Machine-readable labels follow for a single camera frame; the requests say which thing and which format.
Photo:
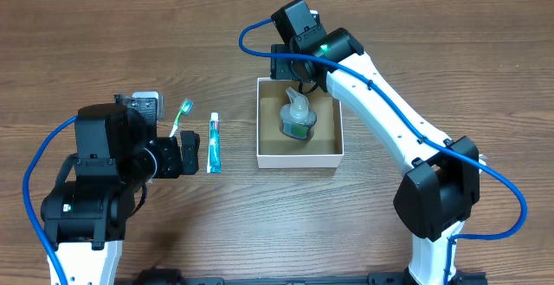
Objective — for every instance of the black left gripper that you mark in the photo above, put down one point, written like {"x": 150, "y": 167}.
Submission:
{"x": 172, "y": 162}

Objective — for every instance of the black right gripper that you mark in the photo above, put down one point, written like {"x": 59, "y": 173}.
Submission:
{"x": 282, "y": 69}

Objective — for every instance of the blue toothpaste tube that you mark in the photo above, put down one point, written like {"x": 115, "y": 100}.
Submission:
{"x": 214, "y": 159}

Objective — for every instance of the clear pump bottle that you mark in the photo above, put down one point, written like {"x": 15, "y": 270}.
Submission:
{"x": 297, "y": 118}

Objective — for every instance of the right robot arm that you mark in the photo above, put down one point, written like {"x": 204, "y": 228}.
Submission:
{"x": 441, "y": 177}

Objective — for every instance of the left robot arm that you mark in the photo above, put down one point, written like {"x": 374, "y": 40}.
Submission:
{"x": 118, "y": 153}

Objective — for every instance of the green white toothbrush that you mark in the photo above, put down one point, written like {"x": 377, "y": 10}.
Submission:
{"x": 184, "y": 110}

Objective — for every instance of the white cardboard box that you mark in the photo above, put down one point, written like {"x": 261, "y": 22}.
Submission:
{"x": 325, "y": 149}

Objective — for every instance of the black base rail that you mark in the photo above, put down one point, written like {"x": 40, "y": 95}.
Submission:
{"x": 156, "y": 276}

